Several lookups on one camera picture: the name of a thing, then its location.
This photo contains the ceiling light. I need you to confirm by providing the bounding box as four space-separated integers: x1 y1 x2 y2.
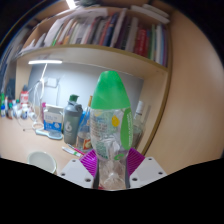
65 0 78 10

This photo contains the pink pen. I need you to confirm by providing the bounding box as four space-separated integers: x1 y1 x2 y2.
67 143 86 156

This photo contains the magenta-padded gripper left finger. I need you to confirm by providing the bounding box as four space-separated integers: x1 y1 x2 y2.
57 148 100 190

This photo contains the white mug with green handle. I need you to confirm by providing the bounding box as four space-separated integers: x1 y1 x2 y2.
27 150 58 175

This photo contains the red and white container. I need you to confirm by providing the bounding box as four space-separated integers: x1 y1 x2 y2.
19 89 30 106

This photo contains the pink packet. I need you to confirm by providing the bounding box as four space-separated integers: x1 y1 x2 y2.
40 101 48 121

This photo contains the white wall outlet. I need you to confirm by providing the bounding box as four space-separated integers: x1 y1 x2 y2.
46 77 60 88

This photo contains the wooden shelf unit with books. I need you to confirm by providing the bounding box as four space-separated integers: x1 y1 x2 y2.
13 0 173 155

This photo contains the blue and white box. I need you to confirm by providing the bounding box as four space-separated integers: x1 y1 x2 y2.
43 105 65 132

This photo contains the under-shelf light strip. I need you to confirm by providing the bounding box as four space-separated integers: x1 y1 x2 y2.
27 59 64 66

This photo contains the light blue hairbrush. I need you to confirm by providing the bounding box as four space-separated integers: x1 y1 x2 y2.
35 128 64 141

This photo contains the clear bottle with green top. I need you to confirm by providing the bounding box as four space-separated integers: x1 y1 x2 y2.
89 70 134 192

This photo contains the clear glass bottle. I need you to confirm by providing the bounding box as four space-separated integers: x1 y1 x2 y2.
131 100 148 150

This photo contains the grey shaker bottle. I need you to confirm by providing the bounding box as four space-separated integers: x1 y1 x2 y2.
63 94 84 145

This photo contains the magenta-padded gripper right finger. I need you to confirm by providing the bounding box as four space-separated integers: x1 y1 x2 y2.
125 147 168 190

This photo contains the white tube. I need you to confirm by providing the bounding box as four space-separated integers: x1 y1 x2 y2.
61 145 83 158

